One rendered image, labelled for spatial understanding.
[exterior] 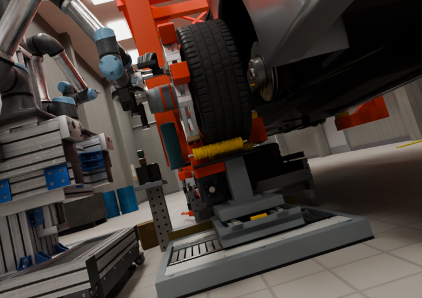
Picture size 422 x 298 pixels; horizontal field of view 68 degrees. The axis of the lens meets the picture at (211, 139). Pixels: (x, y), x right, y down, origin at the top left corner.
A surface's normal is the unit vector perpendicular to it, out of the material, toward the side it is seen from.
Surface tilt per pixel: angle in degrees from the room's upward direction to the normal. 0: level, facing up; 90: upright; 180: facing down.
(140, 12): 90
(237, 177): 90
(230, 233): 90
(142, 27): 90
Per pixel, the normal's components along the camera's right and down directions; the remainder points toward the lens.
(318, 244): 0.07, -0.13
